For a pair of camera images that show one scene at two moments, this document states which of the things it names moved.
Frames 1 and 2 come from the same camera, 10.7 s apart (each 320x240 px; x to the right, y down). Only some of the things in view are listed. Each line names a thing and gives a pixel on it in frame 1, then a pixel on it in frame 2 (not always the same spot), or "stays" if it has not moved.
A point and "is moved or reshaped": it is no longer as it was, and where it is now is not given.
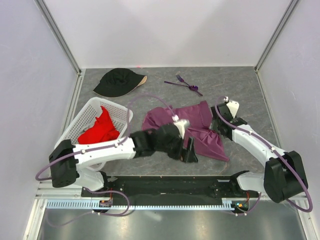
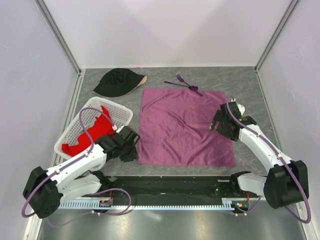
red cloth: (103, 130) stays
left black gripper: (179, 154) -> (133, 155)
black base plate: (204, 187) stays
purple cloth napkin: (205, 139) is moved or reshaped
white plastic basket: (121, 116) stays
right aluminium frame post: (292, 4) stays
